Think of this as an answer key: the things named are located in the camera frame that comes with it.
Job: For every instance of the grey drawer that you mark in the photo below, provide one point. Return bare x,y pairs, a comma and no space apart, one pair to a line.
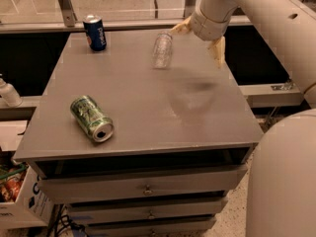
143,185
147,210
152,228

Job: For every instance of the white cardboard box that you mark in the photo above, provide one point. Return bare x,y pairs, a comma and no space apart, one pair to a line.
31,208

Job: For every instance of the white plastic bottle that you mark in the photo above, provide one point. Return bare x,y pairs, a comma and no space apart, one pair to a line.
9,94

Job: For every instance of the blue Pepsi can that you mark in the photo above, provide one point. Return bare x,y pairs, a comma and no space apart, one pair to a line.
95,34

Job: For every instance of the middle grey drawer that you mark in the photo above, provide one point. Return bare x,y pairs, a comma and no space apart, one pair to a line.
147,210

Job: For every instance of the metal frame rail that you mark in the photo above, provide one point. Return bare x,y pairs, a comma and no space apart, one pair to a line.
49,16

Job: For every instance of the top grey drawer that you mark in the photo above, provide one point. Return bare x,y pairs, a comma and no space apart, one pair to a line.
143,185

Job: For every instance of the grey drawer cabinet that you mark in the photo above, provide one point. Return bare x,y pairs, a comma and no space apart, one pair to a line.
187,116

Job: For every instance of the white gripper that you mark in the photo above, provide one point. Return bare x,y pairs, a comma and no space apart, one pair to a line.
204,29

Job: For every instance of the clear plastic water bottle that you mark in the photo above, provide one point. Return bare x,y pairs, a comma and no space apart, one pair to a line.
162,50

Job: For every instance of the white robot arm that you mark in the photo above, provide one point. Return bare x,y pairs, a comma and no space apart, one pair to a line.
281,200

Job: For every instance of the green soda can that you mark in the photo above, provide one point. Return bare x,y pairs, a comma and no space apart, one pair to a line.
92,119

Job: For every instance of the bottom grey drawer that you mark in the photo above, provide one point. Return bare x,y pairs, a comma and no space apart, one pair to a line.
152,228

